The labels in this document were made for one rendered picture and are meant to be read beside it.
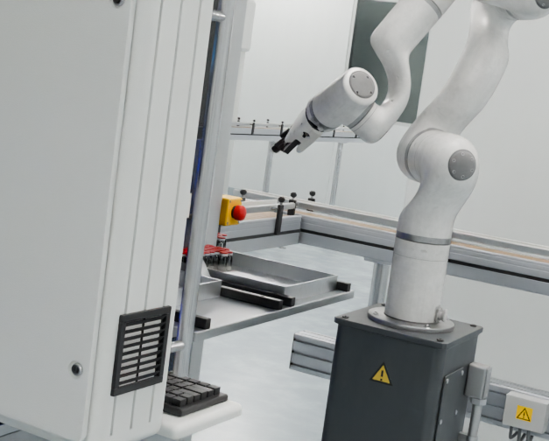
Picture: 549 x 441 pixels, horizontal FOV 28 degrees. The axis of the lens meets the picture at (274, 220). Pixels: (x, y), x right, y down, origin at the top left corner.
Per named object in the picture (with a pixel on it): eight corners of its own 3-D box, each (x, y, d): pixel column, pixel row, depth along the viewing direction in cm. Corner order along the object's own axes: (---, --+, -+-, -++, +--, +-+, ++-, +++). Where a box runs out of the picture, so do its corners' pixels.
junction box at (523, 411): (501, 423, 316) (506, 394, 314) (506, 420, 320) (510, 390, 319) (542, 435, 310) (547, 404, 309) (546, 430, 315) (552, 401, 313)
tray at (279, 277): (152, 270, 250) (154, 255, 249) (213, 261, 273) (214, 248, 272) (283, 303, 234) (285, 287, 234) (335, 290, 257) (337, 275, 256)
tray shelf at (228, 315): (-4, 287, 221) (-4, 278, 221) (185, 258, 282) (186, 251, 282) (195, 342, 199) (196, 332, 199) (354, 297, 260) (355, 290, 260)
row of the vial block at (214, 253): (180, 272, 251) (183, 253, 251) (221, 266, 267) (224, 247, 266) (188, 275, 250) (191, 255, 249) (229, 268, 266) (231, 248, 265)
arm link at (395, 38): (455, 42, 237) (365, 149, 234) (402, -9, 234) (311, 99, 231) (471, 38, 228) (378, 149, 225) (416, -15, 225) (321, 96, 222)
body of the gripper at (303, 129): (327, 141, 233) (301, 158, 242) (346, 107, 238) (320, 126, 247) (300, 119, 231) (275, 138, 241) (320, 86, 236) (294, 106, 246)
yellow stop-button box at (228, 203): (201, 221, 283) (205, 193, 282) (216, 220, 290) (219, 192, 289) (226, 227, 280) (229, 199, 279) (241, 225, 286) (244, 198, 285)
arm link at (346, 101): (355, 112, 236) (323, 83, 234) (389, 87, 225) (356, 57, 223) (337, 138, 232) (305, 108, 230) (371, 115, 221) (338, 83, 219)
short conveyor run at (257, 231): (183, 264, 284) (190, 204, 282) (134, 253, 291) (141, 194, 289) (303, 245, 345) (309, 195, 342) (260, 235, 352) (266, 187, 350)
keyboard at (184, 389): (-5, 357, 192) (-4, 343, 192) (48, 345, 205) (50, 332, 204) (180, 417, 173) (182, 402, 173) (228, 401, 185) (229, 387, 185)
